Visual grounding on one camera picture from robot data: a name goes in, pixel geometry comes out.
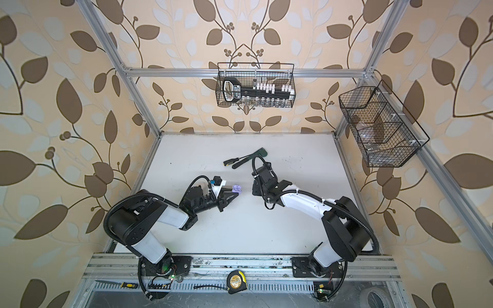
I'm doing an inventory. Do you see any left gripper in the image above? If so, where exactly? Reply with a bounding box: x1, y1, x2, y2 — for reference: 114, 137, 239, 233
193, 188, 239, 217

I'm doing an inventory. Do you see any purple round charging case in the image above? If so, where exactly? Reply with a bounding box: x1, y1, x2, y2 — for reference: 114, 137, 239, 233
232, 185, 242, 193

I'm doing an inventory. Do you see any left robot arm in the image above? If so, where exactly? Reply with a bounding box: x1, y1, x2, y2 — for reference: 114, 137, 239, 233
103, 175, 242, 301

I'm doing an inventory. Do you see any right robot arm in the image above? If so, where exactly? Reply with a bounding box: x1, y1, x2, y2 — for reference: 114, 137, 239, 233
252, 155, 380, 302

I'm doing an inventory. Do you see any black yellow screwdriver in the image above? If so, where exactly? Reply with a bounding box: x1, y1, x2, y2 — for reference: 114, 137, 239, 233
223, 155, 250, 166

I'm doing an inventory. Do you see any green pipe wrench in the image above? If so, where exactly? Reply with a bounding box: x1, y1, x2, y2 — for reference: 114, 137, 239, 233
232, 148, 268, 169

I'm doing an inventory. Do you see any yellow black tape measure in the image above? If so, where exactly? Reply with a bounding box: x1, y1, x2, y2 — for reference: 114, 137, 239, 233
227, 270, 248, 295

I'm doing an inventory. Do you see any black socket tool set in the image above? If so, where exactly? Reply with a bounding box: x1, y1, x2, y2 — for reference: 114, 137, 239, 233
219, 77, 296, 103

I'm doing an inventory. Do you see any grey tape roll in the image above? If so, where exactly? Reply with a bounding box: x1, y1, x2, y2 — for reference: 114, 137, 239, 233
359, 287, 394, 308

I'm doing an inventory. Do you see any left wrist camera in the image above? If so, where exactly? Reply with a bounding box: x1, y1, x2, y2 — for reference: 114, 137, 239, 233
209, 176, 226, 197

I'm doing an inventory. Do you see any back wire basket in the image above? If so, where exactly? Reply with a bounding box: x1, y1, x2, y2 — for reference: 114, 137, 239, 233
215, 61, 297, 109

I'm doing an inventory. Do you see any wire basket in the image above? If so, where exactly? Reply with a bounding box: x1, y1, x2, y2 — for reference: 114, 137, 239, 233
338, 80, 430, 168
215, 61, 297, 109

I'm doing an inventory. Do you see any right wire basket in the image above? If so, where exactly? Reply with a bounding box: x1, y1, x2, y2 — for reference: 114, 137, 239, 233
338, 80, 430, 168

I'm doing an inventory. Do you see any small yellow-handled screwdriver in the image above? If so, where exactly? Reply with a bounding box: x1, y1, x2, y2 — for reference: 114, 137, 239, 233
96, 280, 139, 290

